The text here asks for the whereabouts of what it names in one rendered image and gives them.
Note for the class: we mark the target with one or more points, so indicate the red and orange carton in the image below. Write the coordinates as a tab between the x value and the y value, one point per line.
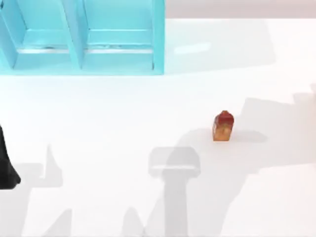
223	127

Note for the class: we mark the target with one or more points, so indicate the light blue rack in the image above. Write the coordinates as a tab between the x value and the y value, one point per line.
79	37

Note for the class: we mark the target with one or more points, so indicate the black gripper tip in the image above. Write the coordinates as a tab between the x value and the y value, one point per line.
6	170

